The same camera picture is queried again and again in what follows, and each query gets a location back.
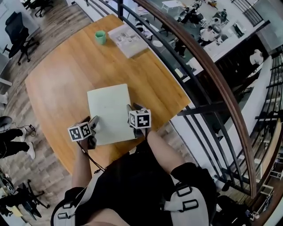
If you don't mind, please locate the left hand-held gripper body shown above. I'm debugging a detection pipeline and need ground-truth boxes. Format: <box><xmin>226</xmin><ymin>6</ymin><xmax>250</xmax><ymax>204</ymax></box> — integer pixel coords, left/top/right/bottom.
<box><xmin>68</xmin><ymin>116</ymin><xmax>97</xmax><ymax>151</ymax></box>

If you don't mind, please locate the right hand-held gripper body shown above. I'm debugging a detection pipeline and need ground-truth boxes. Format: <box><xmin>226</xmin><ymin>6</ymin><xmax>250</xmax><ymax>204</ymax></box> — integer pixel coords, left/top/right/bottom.
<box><xmin>128</xmin><ymin>109</ymin><xmax>152</xmax><ymax>139</ymax></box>

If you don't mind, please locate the person's right forearm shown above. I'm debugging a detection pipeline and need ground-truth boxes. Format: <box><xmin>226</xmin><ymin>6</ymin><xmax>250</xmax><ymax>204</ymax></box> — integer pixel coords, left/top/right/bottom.
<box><xmin>145</xmin><ymin>129</ymin><xmax>185</xmax><ymax>176</ymax></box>

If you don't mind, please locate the person's left forearm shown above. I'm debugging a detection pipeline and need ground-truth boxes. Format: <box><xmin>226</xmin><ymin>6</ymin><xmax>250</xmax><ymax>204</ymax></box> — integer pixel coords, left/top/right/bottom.
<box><xmin>71</xmin><ymin>140</ymin><xmax>93</xmax><ymax>194</ymax></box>

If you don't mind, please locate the person's black shirt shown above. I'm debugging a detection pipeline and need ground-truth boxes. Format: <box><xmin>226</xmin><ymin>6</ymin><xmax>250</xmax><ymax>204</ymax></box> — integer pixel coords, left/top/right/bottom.
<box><xmin>50</xmin><ymin>141</ymin><xmax>218</xmax><ymax>226</ymax></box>

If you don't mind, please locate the white illustrated book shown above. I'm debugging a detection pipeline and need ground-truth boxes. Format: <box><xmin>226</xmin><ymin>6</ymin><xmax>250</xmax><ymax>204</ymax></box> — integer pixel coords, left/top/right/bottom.
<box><xmin>107</xmin><ymin>23</ymin><xmax>149</xmax><ymax>59</ymax></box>

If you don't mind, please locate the green cup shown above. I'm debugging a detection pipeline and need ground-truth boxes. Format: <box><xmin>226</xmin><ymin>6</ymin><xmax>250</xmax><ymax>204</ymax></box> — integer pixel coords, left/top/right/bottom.
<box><xmin>95</xmin><ymin>30</ymin><xmax>107</xmax><ymax>45</ymax></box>

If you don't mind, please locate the wooden handrail black railing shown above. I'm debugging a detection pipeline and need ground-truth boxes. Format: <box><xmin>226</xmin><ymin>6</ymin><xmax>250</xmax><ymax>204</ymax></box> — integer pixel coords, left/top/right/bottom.
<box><xmin>97</xmin><ymin>0</ymin><xmax>259</xmax><ymax>199</ymax></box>

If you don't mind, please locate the black office chair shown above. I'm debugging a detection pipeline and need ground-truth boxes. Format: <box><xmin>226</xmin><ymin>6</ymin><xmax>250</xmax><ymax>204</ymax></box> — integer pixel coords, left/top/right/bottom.
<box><xmin>25</xmin><ymin>0</ymin><xmax>54</xmax><ymax>18</ymax></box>
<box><xmin>3</xmin><ymin>12</ymin><xmax>41</xmax><ymax>66</ymax></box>
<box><xmin>0</xmin><ymin>180</ymin><xmax>50</xmax><ymax>221</ymax></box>

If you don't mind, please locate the white low table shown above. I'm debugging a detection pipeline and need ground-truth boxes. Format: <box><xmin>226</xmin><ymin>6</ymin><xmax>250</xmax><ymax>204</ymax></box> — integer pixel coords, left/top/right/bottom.
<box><xmin>162</xmin><ymin>0</ymin><xmax>181</xmax><ymax>13</ymax></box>

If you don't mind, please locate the black stair railing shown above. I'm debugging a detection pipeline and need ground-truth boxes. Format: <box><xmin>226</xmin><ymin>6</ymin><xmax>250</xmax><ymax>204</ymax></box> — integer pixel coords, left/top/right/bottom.
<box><xmin>254</xmin><ymin>50</ymin><xmax>283</xmax><ymax>184</ymax></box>

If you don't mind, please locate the black metal balcony railing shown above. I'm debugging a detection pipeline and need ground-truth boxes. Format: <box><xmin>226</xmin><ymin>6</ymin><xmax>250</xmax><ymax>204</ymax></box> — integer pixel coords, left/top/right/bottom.
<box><xmin>231</xmin><ymin>0</ymin><xmax>265</xmax><ymax>26</ymax></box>

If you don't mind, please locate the black cable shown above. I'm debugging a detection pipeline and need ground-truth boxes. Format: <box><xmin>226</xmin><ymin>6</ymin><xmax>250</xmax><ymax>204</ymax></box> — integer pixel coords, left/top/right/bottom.
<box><xmin>77</xmin><ymin>141</ymin><xmax>107</xmax><ymax>175</ymax></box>

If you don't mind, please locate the gray backpack strap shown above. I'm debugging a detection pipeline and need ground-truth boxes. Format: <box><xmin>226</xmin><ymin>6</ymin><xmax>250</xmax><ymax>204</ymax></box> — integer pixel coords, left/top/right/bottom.
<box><xmin>51</xmin><ymin>169</ymin><xmax>104</xmax><ymax>226</ymax></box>
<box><xmin>163</xmin><ymin>176</ymin><xmax>207</xmax><ymax>213</ymax></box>

